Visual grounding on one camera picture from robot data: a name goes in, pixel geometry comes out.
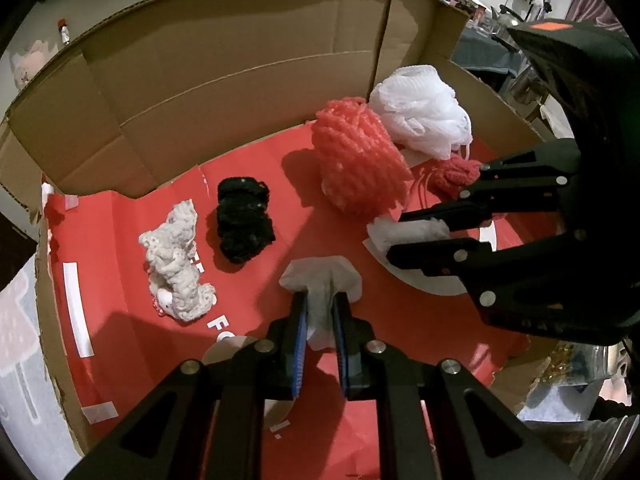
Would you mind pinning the white mesh foam net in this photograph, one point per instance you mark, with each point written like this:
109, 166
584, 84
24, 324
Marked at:
425, 105

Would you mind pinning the white tissue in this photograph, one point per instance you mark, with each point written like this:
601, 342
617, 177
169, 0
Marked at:
320, 280
400, 232

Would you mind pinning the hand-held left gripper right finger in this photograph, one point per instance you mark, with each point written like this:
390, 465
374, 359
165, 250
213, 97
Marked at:
340, 345

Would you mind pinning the black knitted piece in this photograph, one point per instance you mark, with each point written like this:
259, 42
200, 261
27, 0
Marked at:
245, 220

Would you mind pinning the table with dark green cloth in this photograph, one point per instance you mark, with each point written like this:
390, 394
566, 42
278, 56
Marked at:
480, 50

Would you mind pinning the pink curtain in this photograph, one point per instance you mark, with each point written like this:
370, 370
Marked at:
590, 0

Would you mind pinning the dark red knitted piece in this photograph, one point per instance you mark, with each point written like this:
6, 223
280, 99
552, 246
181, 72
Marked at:
452, 175

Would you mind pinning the red foam net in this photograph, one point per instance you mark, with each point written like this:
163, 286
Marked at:
355, 160

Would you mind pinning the pale pink plush toy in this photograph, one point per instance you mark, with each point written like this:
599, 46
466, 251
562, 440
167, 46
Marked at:
30, 62

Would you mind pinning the cardboard box with red bottom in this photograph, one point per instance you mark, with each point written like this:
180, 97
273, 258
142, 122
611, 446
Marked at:
225, 60

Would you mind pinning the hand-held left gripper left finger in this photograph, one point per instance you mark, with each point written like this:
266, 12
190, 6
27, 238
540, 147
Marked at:
299, 350

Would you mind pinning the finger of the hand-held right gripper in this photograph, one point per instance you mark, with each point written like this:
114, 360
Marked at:
520, 195
440, 257

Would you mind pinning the grey crocheted piece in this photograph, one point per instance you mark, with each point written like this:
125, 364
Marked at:
172, 255

